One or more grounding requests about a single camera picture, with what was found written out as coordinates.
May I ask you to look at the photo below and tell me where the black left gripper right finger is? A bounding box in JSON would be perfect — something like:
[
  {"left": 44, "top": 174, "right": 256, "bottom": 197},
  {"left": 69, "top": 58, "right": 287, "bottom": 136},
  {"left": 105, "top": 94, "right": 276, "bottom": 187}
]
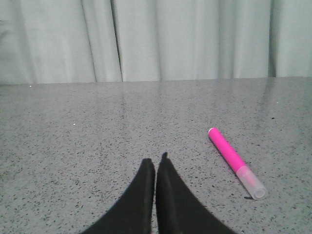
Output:
[{"left": 156, "top": 152, "right": 235, "bottom": 234}]

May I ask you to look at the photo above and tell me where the pink highlighter pen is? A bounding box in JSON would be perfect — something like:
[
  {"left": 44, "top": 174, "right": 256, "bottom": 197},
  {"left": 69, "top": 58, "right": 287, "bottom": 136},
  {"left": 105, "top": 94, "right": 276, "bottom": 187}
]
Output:
[{"left": 208, "top": 128, "right": 267, "bottom": 200}]

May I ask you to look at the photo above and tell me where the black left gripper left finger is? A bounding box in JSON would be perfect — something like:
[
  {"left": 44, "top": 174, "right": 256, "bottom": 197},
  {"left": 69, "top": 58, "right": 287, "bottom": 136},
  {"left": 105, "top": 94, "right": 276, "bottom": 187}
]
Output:
[{"left": 83, "top": 158, "right": 155, "bottom": 234}]

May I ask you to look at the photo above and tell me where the grey curtain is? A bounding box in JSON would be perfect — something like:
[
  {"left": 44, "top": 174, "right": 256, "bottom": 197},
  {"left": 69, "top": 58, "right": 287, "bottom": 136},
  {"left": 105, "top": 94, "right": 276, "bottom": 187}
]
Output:
[{"left": 0, "top": 0, "right": 312, "bottom": 84}]

